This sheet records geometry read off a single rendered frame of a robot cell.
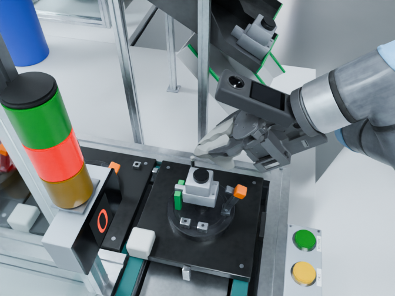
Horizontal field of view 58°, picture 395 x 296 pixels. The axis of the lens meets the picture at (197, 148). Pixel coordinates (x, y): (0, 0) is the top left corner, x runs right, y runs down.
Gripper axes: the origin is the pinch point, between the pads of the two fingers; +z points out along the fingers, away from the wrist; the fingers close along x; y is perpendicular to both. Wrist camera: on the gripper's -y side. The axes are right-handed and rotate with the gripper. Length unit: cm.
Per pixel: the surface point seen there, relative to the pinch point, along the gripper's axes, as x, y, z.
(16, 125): -21.4, -24.5, -6.5
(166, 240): -8.0, 11.6, 16.2
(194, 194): -2.2, 7.9, 7.1
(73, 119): 31, -8, 55
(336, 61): 222, 128, 31
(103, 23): 85, -19, 64
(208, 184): -1.2, 7.5, 3.5
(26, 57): 53, -30, 74
